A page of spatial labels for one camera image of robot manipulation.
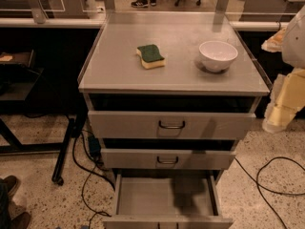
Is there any grey bottom drawer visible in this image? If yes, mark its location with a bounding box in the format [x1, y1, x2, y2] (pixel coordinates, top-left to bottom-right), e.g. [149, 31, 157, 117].
[104, 175, 233, 229]

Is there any grey drawer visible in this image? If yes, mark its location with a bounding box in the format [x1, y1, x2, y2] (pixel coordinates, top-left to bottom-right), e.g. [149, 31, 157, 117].
[88, 111, 255, 140]
[104, 175, 233, 229]
[102, 140, 235, 170]

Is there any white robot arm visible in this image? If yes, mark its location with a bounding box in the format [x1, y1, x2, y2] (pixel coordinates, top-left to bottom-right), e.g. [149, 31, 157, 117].
[261, 7, 305, 133]

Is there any grey drawer cabinet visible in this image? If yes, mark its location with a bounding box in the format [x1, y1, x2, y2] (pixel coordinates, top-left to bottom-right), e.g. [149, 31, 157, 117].
[77, 10, 274, 229]

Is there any grey top drawer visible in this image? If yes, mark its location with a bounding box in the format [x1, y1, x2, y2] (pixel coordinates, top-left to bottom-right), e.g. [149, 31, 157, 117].
[88, 111, 255, 140]

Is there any grey middle drawer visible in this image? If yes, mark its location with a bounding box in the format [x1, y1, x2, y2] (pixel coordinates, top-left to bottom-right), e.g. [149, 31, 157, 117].
[102, 140, 235, 170]

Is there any white ceramic bowl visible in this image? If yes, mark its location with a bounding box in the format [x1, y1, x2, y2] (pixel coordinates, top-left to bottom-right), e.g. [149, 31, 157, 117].
[199, 41, 238, 73]

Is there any green yellow sponge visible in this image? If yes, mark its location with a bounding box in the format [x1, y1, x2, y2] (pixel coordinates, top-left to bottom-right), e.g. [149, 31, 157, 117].
[136, 44, 165, 70]

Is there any black power adapter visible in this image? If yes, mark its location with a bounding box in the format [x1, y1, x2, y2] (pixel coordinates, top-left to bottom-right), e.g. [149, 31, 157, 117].
[88, 135, 101, 158]

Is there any brown shoe upper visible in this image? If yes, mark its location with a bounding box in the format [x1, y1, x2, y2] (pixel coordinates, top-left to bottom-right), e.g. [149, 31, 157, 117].
[0, 175, 19, 199]

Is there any brown shoe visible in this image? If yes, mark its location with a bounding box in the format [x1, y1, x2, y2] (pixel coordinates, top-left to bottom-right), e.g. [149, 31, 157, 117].
[0, 175, 19, 199]
[10, 212, 31, 229]

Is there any brown shoe lower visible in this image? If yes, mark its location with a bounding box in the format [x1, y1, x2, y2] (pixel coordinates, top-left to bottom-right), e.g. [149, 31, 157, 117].
[10, 212, 31, 229]

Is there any black floor cable right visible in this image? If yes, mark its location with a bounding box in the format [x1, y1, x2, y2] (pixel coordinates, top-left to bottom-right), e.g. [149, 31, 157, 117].
[234, 156, 305, 229]

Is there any black floor cable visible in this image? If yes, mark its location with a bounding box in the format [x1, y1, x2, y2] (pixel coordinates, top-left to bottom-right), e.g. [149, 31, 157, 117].
[71, 129, 116, 229]
[234, 156, 305, 229]

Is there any black top drawer handle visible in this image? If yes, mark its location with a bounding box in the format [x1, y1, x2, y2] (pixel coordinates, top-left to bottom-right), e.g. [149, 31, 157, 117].
[158, 120, 186, 130]

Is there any black drawer handle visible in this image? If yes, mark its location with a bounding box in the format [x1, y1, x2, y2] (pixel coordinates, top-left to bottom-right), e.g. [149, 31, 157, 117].
[158, 120, 186, 130]
[156, 156, 179, 165]

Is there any black middle drawer handle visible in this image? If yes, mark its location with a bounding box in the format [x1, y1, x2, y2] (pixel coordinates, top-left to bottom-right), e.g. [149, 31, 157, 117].
[156, 156, 179, 165]

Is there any black floor cable left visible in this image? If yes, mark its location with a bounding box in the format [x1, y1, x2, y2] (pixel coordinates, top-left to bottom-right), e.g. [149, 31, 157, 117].
[71, 129, 116, 229]

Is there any black side table frame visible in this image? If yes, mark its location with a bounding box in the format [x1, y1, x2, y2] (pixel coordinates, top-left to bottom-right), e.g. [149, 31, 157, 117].
[0, 51, 76, 186]

